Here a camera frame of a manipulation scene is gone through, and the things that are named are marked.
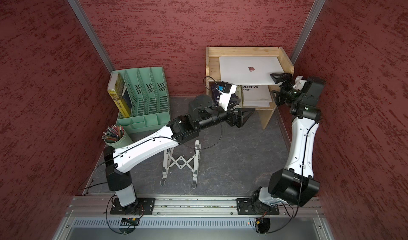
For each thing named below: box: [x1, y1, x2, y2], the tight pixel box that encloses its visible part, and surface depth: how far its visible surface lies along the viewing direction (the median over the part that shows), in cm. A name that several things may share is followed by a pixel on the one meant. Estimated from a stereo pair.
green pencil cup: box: [103, 129, 134, 149], surface depth 82 cm
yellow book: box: [107, 71, 132, 118], surface depth 97 cm
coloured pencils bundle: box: [101, 124, 125, 143], surface depth 85 cm
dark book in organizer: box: [123, 88, 132, 115], surface depth 103 cm
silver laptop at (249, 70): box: [218, 56, 285, 85], surface depth 76 cm
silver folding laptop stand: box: [160, 139, 202, 190], surface depth 84 cm
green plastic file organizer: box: [111, 66, 171, 134], surface depth 108 cm
